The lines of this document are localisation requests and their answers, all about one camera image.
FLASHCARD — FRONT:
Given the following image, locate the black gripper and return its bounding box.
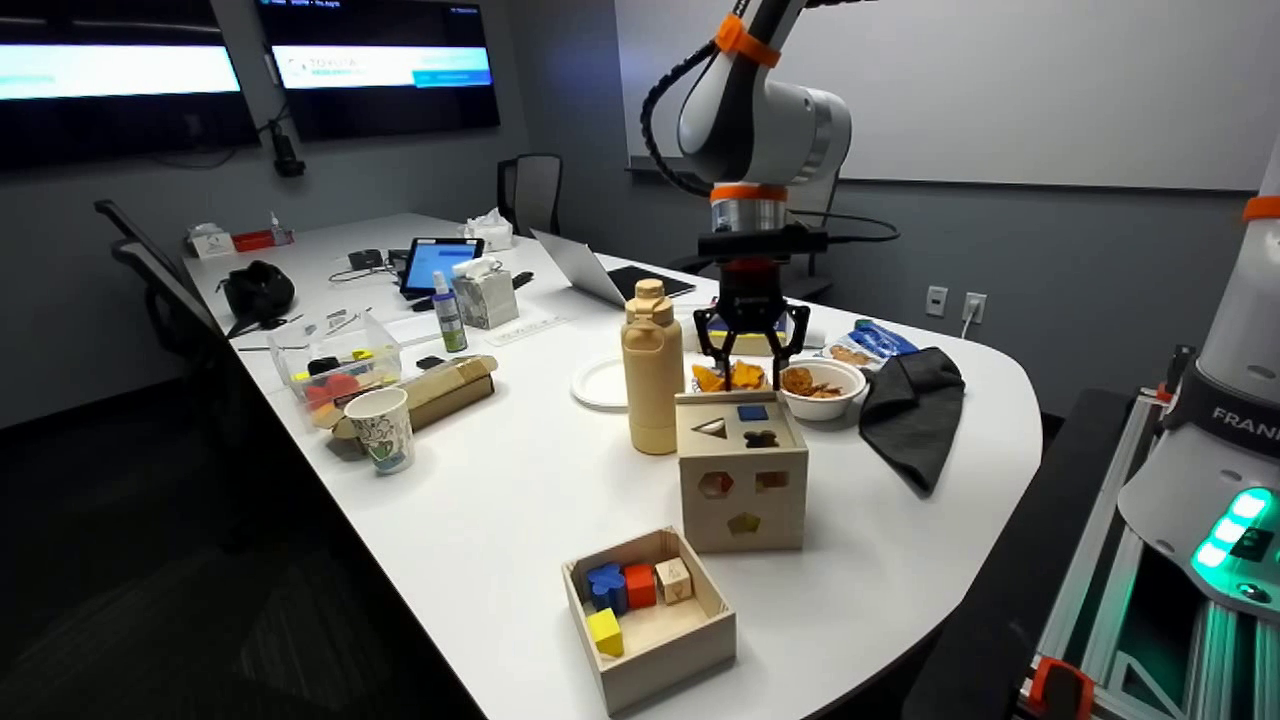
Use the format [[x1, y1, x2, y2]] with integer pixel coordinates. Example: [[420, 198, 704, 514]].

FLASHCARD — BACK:
[[691, 224, 826, 391]]

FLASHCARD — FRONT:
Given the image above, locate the blue cube block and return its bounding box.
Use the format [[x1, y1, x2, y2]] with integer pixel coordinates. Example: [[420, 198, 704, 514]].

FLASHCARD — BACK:
[[734, 403, 769, 424]]

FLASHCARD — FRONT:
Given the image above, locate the wooden shape sorter cube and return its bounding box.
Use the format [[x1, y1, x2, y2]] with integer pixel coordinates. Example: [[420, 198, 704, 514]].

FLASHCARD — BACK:
[[676, 391, 809, 552]]

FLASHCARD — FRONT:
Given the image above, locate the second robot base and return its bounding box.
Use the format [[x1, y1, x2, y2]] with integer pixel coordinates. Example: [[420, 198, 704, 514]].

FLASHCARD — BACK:
[[1010, 149, 1280, 720]]

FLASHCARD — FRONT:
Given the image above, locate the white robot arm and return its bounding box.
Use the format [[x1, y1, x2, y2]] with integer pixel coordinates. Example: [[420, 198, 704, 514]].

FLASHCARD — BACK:
[[640, 0, 853, 383]]

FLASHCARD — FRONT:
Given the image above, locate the yellow cube block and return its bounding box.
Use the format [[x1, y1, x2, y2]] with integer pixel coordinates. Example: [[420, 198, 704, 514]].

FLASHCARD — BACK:
[[588, 607, 622, 656]]

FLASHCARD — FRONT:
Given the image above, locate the white bowl of chips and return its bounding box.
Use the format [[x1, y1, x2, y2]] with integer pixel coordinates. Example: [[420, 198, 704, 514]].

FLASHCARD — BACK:
[[778, 355, 867, 424]]

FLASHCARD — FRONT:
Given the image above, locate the beige water bottle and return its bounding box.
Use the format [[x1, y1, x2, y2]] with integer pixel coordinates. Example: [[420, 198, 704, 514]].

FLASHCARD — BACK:
[[620, 277, 682, 455]]

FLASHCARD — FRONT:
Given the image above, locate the blue snack bag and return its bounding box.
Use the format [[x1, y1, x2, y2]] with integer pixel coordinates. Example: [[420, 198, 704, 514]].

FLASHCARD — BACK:
[[826, 319, 912, 369]]

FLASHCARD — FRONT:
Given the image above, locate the white empty plate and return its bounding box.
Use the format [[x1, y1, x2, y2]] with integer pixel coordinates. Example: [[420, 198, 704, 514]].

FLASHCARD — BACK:
[[573, 359, 627, 411]]

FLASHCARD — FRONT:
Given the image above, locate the dark grey cloth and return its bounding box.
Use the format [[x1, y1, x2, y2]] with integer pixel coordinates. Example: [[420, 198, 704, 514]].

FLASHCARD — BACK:
[[858, 346, 962, 497]]

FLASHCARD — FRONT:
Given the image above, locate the natural wood block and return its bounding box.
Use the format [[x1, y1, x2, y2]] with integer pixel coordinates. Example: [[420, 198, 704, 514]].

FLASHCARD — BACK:
[[656, 554, 691, 603]]

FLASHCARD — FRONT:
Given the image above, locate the white tissue box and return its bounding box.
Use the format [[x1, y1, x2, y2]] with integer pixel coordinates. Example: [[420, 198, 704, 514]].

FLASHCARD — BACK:
[[454, 261, 521, 329]]

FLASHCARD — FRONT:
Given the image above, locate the grey office chair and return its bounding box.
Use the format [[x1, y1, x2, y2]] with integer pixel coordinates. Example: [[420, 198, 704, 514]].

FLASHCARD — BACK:
[[496, 151, 565, 234]]

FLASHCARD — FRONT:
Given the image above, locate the wooden block bundle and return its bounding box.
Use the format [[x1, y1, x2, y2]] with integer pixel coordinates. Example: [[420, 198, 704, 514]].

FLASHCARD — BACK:
[[405, 355, 496, 426]]

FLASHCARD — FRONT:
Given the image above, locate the wooden tray of blocks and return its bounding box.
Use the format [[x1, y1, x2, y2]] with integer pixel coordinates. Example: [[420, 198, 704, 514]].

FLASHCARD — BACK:
[[565, 526, 734, 710]]

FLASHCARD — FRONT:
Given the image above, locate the tablet with blue screen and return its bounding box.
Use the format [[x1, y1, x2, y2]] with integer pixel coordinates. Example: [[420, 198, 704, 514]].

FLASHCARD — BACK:
[[400, 234, 483, 294]]

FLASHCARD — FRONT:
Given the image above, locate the paper cup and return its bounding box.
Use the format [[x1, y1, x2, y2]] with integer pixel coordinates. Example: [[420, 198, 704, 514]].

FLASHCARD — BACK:
[[343, 383, 410, 477]]

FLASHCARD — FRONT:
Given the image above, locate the clear plastic storage bin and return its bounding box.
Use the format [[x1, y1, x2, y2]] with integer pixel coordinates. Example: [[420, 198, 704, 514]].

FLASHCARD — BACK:
[[266, 315, 400, 426]]

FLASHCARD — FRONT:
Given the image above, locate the black bag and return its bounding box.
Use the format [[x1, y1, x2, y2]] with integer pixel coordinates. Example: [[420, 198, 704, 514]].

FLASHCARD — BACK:
[[223, 261, 295, 333]]

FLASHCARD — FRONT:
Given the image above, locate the black office chair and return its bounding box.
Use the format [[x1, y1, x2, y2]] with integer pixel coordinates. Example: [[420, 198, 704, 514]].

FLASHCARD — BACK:
[[95, 198, 231, 383]]

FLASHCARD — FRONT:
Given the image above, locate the wall monitor screen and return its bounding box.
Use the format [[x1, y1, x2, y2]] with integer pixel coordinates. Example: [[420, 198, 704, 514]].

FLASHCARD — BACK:
[[0, 0, 498, 174]]

